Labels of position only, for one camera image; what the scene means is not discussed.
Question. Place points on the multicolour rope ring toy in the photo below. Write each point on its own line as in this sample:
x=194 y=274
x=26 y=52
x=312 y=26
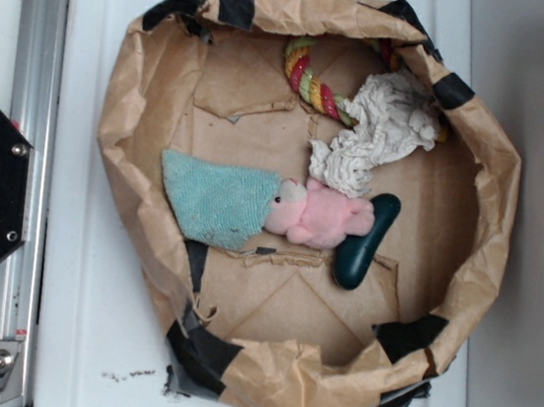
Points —
x=311 y=89

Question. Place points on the white crumpled rag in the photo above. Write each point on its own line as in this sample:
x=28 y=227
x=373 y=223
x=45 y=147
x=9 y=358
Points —
x=396 y=115

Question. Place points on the pink plush teddy bear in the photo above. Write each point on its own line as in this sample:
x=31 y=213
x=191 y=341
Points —
x=317 y=216

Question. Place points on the aluminium extrusion rail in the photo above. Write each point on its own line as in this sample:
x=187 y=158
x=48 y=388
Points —
x=35 y=102

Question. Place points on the dark green plastic pickle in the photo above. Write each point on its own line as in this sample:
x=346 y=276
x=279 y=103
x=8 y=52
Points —
x=354 y=256

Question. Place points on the light blue terry cloth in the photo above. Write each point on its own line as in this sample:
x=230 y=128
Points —
x=222 y=206

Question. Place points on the brown paper bag bin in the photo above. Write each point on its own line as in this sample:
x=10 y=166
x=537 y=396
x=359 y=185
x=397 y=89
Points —
x=267 y=325

